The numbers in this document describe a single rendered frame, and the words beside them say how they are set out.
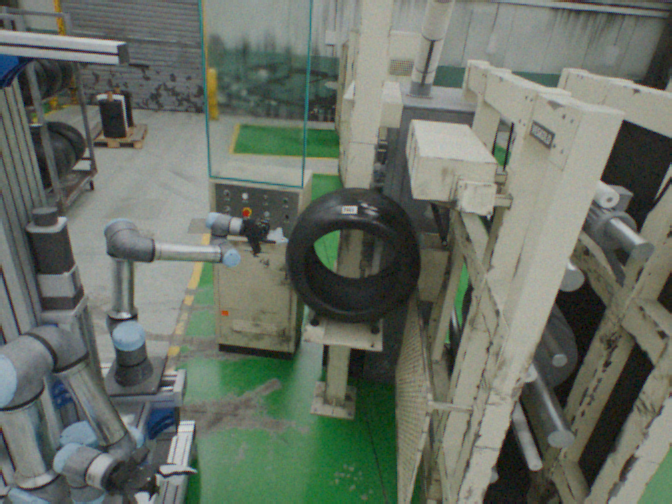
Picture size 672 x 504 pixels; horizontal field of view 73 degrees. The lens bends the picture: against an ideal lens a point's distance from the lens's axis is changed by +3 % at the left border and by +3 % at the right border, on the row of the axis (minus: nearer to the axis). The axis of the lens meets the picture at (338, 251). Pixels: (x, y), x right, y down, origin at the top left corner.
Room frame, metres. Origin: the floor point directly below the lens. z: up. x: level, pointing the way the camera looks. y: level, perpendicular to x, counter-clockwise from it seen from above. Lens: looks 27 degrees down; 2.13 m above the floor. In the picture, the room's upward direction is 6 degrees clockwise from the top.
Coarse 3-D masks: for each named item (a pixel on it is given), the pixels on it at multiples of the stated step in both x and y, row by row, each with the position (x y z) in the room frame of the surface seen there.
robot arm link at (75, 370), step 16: (48, 336) 0.89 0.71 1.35; (64, 336) 0.92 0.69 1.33; (64, 352) 0.89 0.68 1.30; (80, 352) 0.93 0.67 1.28; (64, 368) 0.89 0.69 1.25; (80, 368) 0.91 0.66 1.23; (64, 384) 0.90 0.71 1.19; (80, 384) 0.90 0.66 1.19; (96, 384) 0.92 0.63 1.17; (80, 400) 0.89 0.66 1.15; (96, 400) 0.90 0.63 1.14; (96, 416) 0.88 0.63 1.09; (112, 416) 0.90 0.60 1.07; (96, 432) 0.87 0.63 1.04; (112, 432) 0.88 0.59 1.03; (128, 432) 0.92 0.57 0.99; (112, 448) 0.87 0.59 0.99; (128, 448) 0.89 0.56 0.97
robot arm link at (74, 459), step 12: (72, 444) 0.80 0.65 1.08; (84, 444) 0.81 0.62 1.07; (60, 456) 0.77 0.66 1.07; (72, 456) 0.77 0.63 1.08; (84, 456) 0.77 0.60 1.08; (96, 456) 0.77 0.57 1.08; (60, 468) 0.75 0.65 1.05; (72, 468) 0.75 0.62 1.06; (84, 468) 0.74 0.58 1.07; (72, 480) 0.74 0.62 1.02; (84, 480) 0.73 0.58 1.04
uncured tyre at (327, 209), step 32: (352, 192) 1.82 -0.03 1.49; (320, 224) 1.66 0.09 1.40; (352, 224) 1.65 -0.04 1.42; (384, 224) 1.65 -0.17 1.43; (288, 256) 1.69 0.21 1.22; (416, 256) 1.67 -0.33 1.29; (320, 288) 1.88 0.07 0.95; (352, 288) 1.93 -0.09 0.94; (384, 288) 1.89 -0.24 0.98; (352, 320) 1.65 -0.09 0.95
